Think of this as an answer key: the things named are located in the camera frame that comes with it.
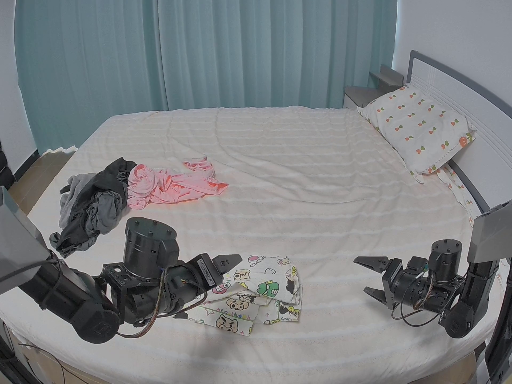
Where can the blue-green curtain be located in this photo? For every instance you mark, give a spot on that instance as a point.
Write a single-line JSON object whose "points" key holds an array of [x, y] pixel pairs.
{"points": [[220, 34]]}

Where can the pile of clothes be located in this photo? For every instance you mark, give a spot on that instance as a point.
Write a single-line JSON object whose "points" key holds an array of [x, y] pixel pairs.
{"points": [[96, 210]]}

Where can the grey bedside table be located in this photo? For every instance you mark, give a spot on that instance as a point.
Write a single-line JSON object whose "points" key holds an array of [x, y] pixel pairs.
{"points": [[364, 94]]}

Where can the pink garment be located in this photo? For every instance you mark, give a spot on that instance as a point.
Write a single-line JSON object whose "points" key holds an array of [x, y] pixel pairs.
{"points": [[172, 186]]}

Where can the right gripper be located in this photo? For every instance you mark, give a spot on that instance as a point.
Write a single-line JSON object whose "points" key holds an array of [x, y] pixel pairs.
{"points": [[410, 288]]}

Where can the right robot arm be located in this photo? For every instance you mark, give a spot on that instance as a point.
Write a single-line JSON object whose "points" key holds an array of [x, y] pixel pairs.
{"points": [[490, 234]]}

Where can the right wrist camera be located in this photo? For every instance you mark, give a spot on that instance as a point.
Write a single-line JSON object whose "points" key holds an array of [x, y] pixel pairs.
{"points": [[418, 264]]}

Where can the white printed pillow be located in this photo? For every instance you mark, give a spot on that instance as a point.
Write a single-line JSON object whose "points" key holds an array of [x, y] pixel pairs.
{"points": [[420, 130]]}

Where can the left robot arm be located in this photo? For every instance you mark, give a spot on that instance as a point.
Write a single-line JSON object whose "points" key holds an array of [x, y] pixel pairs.
{"points": [[148, 250]]}

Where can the bed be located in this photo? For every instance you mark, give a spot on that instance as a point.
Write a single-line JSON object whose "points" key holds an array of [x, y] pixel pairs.
{"points": [[300, 162]]}

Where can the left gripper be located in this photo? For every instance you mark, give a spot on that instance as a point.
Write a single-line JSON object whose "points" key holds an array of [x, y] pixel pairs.
{"points": [[200, 280]]}

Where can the white printed pyjama top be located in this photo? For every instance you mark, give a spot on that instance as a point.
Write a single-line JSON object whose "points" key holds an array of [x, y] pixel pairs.
{"points": [[260, 290]]}

